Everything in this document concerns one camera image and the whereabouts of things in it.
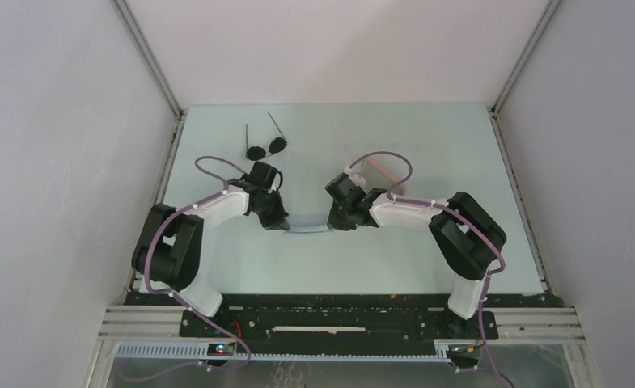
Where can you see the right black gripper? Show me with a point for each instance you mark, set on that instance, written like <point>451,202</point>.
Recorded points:
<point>336,221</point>

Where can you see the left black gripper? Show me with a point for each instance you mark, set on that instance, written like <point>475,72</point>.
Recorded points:
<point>277,221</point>

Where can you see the light blue cleaning cloth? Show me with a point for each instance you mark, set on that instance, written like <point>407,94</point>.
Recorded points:
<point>308,224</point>

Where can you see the pink glasses case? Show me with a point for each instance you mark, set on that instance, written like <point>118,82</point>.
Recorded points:
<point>379,174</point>

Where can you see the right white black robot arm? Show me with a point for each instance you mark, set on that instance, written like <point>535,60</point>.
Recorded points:
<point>469,239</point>

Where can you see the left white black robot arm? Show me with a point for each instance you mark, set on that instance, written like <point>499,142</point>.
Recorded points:
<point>168,251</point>

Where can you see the black sunglasses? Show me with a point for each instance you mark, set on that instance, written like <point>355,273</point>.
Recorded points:
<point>277,145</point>

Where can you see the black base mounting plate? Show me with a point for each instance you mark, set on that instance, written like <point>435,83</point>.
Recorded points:
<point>341,324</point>

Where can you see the grey cable duct rail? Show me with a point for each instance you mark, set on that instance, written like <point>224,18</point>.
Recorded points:
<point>201,351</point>

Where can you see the aluminium frame rails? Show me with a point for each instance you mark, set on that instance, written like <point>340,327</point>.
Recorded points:
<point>514,325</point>

